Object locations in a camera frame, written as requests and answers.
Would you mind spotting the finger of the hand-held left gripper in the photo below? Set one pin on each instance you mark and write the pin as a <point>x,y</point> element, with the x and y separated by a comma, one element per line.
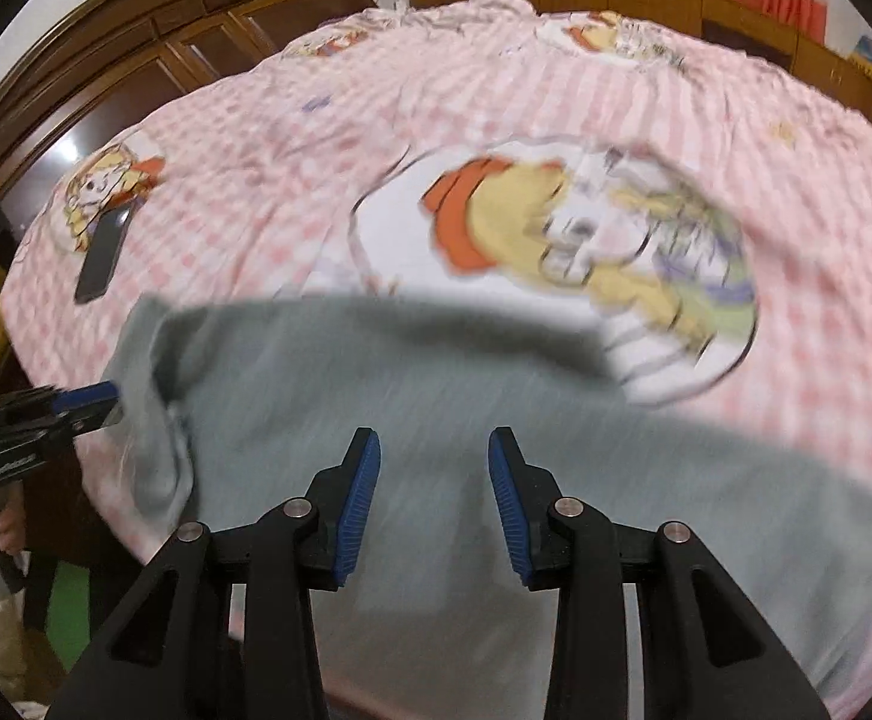
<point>91,394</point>
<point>95,417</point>

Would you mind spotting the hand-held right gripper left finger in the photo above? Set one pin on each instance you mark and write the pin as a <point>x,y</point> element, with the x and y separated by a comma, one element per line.
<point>359,495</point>

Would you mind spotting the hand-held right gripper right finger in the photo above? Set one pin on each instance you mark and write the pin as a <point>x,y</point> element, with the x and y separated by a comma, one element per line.
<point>507,502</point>

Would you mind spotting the grey pants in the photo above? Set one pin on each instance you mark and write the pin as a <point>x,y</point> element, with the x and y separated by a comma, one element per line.
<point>436,480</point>

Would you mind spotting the black smartphone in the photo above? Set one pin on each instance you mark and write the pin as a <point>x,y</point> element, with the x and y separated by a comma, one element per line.
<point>102,259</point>

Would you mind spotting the pink checked printed bed sheet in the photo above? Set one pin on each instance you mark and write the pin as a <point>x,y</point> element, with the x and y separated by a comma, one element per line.
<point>376,165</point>

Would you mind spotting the dark wooden headboard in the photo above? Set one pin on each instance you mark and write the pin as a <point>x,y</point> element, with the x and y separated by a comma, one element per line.
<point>143,37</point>

